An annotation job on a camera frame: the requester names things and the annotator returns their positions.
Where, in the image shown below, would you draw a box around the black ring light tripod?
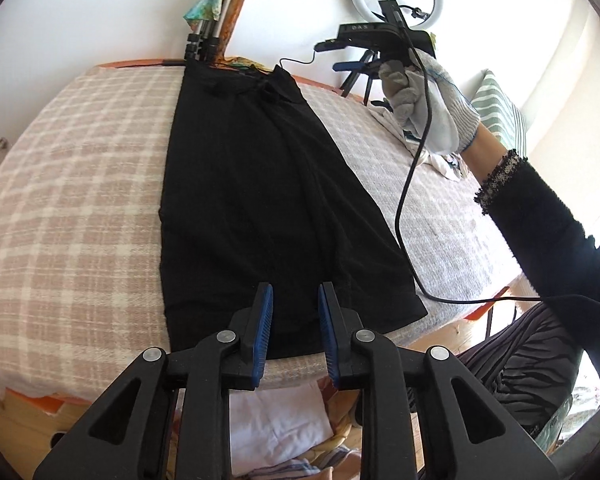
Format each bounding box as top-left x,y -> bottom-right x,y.
337,49 -> 382,106

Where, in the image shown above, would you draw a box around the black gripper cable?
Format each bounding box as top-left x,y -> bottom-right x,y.
396,5 -> 600,312

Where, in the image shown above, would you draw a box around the person's striped black pants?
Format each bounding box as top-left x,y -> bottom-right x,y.
405,304 -> 589,436

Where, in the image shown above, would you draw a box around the person's right forearm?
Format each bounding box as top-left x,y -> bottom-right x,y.
459,125 -> 600,311

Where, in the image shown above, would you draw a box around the thin black cable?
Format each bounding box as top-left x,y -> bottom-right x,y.
274,49 -> 317,69

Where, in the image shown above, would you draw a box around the person's right hand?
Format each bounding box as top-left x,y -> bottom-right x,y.
377,52 -> 481,156

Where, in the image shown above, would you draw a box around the folded black tripod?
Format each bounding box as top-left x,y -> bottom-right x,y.
184,0 -> 259,64

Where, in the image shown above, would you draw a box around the black skirt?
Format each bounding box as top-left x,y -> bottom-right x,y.
159,61 -> 429,361

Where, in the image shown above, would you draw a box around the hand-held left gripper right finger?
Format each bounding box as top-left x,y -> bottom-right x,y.
317,282 -> 572,480

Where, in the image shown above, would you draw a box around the grey blanket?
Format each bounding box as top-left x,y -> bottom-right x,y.
300,82 -> 526,333

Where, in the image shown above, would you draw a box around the striped cloth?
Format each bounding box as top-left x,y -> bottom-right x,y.
240,446 -> 363,480

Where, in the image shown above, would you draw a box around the beige plaid blanket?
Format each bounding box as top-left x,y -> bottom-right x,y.
0,62 -> 341,401

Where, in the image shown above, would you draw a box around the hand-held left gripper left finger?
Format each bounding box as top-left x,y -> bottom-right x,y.
32,282 -> 274,480

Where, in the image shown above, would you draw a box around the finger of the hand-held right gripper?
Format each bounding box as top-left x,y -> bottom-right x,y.
313,37 -> 354,54
333,57 -> 382,74

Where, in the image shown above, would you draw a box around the white crumpled clothes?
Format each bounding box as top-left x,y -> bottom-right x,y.
369,102 -> 468,182

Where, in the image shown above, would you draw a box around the white cloth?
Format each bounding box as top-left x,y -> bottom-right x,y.
227,379 -> 337,461

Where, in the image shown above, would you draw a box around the green striped cushion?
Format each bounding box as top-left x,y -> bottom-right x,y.
469,70 -> 529,152

